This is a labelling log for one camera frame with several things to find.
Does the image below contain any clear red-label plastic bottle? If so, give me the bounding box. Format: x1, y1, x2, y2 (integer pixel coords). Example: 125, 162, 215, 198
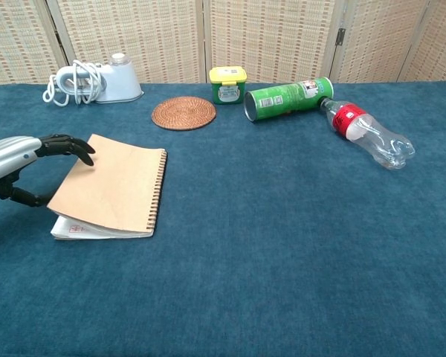
319, 98, 416, 171

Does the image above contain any green chips can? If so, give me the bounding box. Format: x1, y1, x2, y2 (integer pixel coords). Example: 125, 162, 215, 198
244, 77, 335, 123

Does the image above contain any pale blue steam iron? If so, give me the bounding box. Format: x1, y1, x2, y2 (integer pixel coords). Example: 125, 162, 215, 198
55, 53, 145, 104

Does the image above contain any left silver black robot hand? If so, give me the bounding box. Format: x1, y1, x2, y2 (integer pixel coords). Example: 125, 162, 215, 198
0, 133, 97, 208

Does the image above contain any yellow-lidded green box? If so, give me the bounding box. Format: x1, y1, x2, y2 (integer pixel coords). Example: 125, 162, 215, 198
208, 66, 248, 106

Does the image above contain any blue table cloth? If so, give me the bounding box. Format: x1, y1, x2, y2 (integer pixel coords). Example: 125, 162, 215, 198
0, 80, 446, 357

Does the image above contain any white iron power cord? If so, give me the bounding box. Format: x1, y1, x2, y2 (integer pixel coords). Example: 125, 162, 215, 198
42, 59, 107, 108

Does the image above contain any woven folding screen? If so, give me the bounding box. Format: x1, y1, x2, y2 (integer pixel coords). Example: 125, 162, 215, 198
0, 0, 446, 90

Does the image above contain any round woven rattan coaster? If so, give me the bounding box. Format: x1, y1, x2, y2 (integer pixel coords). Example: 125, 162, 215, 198
151, 96, 217, 132

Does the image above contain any tan spiral notebook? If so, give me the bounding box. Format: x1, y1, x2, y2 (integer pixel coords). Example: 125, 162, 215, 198
46, 133, 168, 241

